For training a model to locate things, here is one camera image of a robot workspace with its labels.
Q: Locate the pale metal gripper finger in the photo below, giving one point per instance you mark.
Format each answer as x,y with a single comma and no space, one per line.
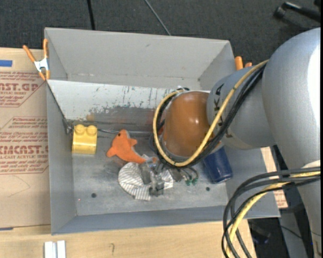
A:
157,185
144,173

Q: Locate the white striped cloth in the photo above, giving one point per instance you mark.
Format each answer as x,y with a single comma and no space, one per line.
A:
130,180

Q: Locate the orange plush fish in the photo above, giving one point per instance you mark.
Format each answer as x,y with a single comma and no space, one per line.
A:
123,146

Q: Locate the grey metal bin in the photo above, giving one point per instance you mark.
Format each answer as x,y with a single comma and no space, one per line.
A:
102,197

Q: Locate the dark blue cup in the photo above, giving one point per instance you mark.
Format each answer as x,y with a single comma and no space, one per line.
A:
218,168

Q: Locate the yellow toy building block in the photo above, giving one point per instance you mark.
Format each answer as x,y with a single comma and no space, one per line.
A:
84,141

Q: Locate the brown cardboard board, red print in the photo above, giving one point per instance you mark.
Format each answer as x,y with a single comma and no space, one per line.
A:
21,192

